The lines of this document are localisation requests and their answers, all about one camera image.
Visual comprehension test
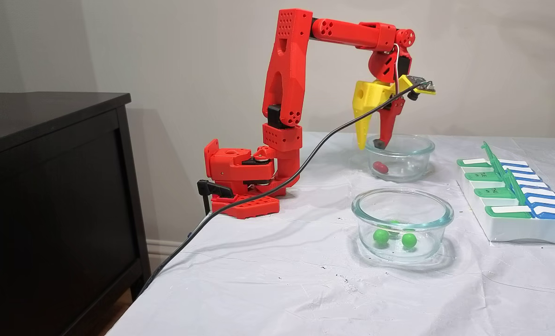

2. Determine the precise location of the white servo wire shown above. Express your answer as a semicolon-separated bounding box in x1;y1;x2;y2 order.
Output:
391;43;400;96

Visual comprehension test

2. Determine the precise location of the black camera board yellow holder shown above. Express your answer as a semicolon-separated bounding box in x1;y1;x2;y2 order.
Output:
404;75;437;101

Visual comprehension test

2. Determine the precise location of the weekly pill organizer box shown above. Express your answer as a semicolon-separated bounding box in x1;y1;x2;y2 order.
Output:
457;141;555;245

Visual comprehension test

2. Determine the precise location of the black wooden cabinet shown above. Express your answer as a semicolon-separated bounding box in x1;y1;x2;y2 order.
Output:
0;92;151;336

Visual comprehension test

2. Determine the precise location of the black table clamp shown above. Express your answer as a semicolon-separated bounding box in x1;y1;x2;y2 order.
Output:
197;179;235;215

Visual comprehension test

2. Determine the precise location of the white tablecloth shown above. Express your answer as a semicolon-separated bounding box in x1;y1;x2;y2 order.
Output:
106;132;555;336

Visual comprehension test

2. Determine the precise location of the black camera cable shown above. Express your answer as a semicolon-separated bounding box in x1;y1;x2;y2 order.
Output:
140;82;432;292

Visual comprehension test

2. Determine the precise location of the glass bowl with teal rim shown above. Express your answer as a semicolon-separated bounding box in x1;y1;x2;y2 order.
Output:
364;134;436;182
351;188;455;263

